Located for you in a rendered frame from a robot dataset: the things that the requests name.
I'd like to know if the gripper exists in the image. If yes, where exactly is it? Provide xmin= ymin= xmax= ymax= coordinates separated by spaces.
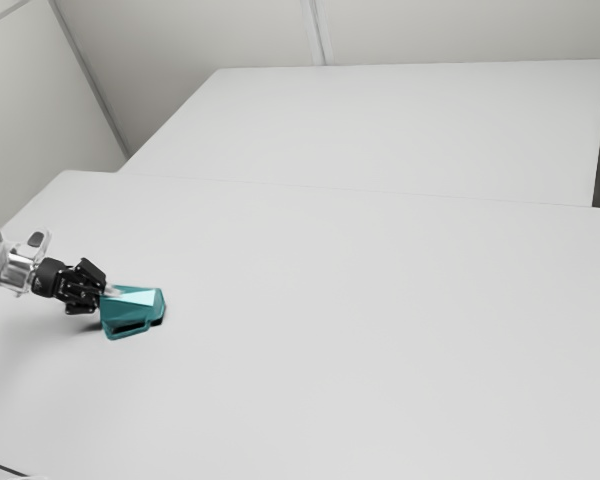
xmin=30 ymin=256 xmax=125 ymax=316

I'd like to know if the teal faceted mug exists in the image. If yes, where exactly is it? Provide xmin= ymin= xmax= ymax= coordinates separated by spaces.
xmin=98 ymin=283 xmax=168 ymax=342

